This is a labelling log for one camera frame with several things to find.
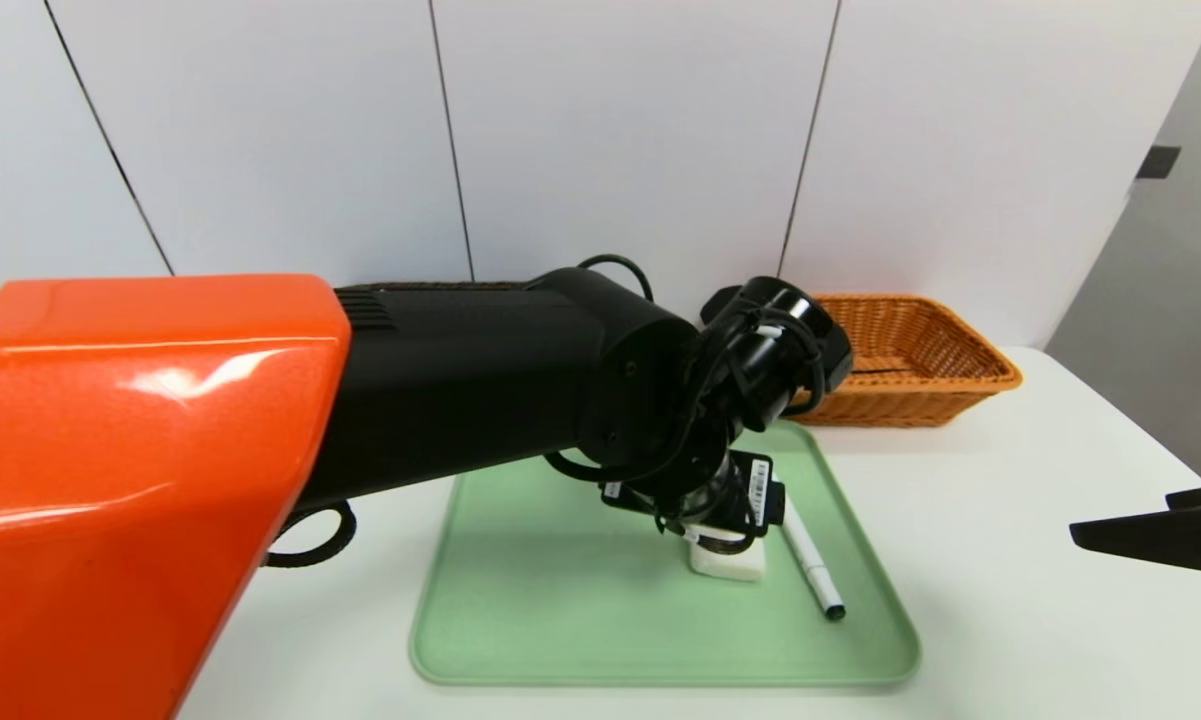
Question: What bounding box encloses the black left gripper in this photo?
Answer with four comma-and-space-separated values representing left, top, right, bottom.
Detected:
601, 449, 786, 537

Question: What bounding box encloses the white soap bar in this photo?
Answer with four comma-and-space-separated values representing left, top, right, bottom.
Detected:
688, 540, 766, 583

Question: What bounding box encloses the orange wicker basket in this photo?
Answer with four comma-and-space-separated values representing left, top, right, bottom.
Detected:
790, 293, 1023, 429

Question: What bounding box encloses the white marker pen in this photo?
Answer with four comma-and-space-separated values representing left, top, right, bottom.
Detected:
775, 500, 848, 621

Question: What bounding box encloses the light green plastic tray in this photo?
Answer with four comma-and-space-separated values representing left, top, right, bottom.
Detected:
410, 420, 921, 689

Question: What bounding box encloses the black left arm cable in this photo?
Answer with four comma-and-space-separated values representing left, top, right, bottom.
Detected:
545, 253, 831, 561

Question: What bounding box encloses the braided cable with white label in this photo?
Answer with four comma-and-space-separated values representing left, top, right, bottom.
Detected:
265, 500, 358, 569

